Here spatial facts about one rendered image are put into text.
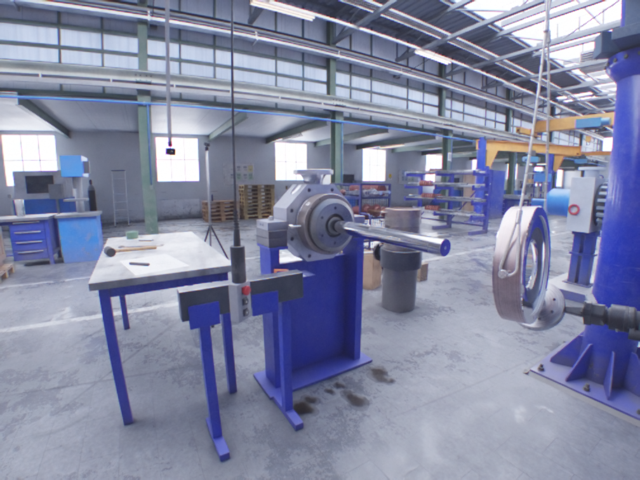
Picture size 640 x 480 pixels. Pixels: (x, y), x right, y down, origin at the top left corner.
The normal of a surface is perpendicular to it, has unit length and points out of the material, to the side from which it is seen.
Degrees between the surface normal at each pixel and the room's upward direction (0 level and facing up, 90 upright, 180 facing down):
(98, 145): 90
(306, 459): 0
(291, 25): 90
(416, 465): 0
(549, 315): 49
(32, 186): 90
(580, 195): 90
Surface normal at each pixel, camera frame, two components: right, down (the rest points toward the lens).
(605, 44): -0.39, 0.16
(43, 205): 0.51, 0.15
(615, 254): -0.93, 0.07
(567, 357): -0.60, 0.14
